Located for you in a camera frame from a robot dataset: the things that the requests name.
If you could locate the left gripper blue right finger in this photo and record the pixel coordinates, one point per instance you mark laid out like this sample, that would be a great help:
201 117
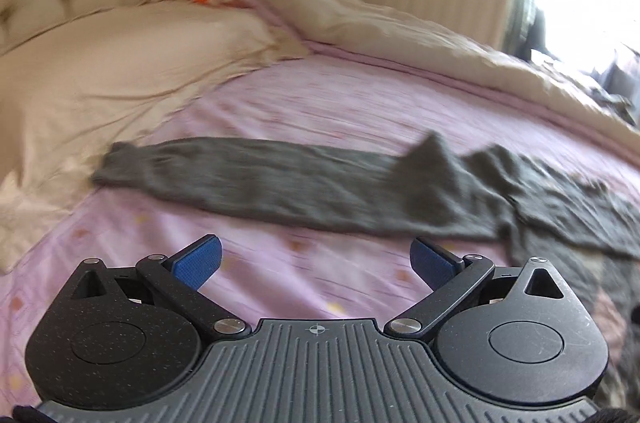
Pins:
456 283

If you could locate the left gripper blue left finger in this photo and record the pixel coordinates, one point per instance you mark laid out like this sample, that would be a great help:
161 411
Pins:
175 281

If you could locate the grey argyle knit sweater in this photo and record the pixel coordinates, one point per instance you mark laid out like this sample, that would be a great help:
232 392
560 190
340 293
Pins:
491 195

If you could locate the beige pillow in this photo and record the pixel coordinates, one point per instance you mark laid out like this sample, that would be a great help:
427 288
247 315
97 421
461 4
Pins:
68 94

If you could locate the pink patterned bed sheet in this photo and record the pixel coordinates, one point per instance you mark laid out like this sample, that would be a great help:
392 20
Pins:
335 98

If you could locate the cream folded duvet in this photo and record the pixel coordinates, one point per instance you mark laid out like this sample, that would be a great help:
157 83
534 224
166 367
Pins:
386 33

